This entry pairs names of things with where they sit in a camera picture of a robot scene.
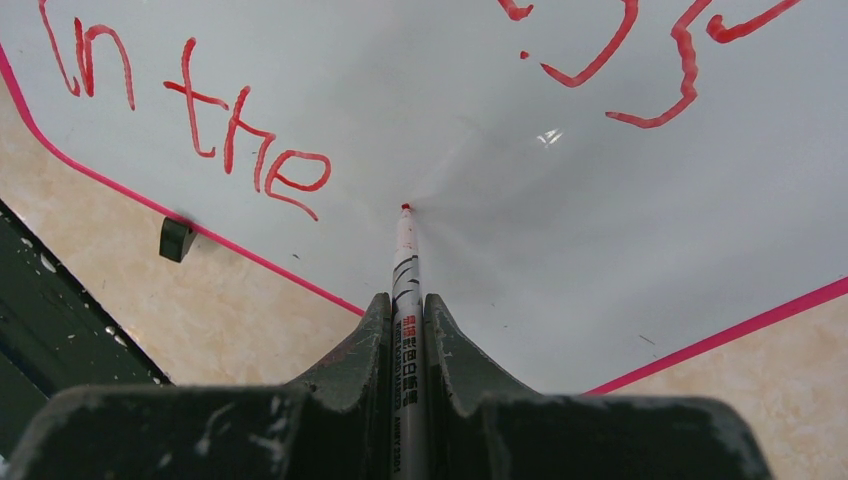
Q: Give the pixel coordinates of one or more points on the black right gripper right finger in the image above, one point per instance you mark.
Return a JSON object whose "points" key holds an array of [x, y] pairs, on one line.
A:
{"points": [[486, 424]]}

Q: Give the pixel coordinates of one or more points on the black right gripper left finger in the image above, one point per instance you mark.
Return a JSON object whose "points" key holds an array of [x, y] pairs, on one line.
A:
{"points": [[330, 422]]}

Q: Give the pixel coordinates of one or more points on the red whiteboard marker pen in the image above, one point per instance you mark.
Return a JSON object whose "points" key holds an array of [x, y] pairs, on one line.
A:
{"points": [[409, 425]]}

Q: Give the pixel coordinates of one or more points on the red framed whiteboard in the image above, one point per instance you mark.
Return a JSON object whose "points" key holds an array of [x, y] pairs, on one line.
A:
{"points": [[596, 185]]}

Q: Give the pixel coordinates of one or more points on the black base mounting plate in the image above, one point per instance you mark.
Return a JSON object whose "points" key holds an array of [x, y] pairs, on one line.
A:
{"points": [[54, 334]]}

